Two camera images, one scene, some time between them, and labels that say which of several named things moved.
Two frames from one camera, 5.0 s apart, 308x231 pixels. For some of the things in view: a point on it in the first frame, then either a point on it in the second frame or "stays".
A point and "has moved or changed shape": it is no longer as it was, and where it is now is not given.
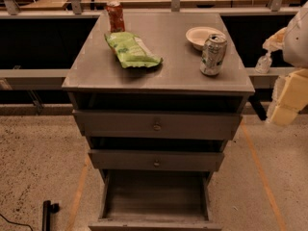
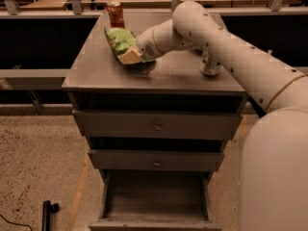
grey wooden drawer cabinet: [157, 94] stays
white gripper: [296, 43] -> [144, 45]
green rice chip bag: [130, 50] has moved or changed shape
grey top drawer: [158, 124] stays
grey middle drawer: [158, 161] stays
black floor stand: [47, 208] stays
